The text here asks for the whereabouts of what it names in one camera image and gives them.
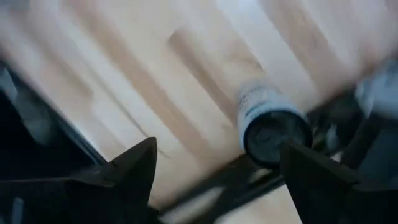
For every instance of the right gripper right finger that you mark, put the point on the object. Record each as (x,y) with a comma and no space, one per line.
(335,199)

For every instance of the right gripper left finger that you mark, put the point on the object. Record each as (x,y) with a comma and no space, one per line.
(93,199)

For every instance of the white can black lid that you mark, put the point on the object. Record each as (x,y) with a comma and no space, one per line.
(264,105)

